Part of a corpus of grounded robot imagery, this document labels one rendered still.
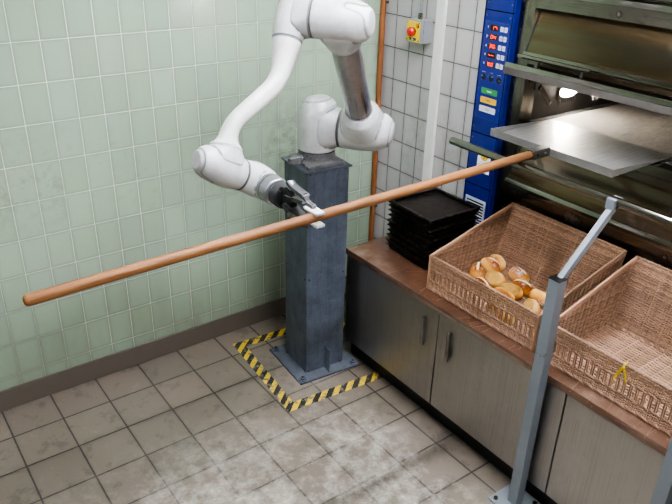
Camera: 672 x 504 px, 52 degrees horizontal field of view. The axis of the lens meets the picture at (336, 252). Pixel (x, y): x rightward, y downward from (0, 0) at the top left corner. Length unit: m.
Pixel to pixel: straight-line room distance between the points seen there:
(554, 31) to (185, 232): 1.77
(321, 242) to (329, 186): 0.25
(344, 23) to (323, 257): 1.12
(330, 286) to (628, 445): 1.41
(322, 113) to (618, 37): 1.11
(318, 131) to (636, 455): 1.61
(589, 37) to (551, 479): 1.58
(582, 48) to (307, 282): 1.43
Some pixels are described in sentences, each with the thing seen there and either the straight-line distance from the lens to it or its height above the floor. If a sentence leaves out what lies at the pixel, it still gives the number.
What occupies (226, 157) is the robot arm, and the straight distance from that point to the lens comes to 2.12.
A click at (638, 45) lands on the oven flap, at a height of 1.56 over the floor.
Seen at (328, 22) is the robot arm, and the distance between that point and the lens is 2.30.
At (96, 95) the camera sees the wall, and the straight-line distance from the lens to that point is 2.92.
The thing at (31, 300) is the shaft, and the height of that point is 1.15.
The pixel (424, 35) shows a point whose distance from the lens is 3.28.
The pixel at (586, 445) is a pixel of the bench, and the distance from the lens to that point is 2.50.
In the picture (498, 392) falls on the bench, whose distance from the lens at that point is 2.68.
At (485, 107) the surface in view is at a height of 1.21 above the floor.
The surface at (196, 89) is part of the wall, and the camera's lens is 3.07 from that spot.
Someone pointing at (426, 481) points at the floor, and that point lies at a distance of 2.83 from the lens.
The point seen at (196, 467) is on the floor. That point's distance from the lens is 2.88.
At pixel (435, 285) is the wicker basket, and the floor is 0.61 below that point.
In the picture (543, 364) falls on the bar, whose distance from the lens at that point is 2.39.
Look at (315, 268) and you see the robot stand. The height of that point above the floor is 0.55.
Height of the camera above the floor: 1.98
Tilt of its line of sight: 27 degrees down
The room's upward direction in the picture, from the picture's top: 2 degrees clockwise
